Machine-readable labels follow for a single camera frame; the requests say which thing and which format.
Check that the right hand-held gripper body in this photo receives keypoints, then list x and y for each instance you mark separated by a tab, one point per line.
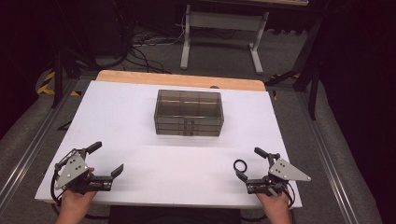
285	171

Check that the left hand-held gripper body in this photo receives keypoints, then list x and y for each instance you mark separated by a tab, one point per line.
72	169

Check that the clear grey drawer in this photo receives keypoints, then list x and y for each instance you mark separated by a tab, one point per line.
171	127
171	120
171	133

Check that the clear grey drawer organizer box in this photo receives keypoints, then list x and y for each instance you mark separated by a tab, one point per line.
188	105

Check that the person's left hand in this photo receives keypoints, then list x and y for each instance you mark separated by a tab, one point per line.
74	202

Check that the person's right hand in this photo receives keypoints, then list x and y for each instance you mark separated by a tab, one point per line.
276	205

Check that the black tape strip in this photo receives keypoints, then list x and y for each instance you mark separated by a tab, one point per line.
65	125

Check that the white board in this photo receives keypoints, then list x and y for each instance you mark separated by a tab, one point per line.
130	124

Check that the yellow black floor tape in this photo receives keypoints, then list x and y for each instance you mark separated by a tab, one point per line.
275	95

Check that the person's dark lap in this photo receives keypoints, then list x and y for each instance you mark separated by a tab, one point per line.
174	216

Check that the black metal stand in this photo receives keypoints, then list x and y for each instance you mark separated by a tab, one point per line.
58	81
313	93

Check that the wooden table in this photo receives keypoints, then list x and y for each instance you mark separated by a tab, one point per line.
174	79

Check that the aluminium rail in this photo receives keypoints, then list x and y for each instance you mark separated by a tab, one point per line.
34	146
327	155

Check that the white metal desk frame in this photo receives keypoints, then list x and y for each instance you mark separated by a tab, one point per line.
224	21

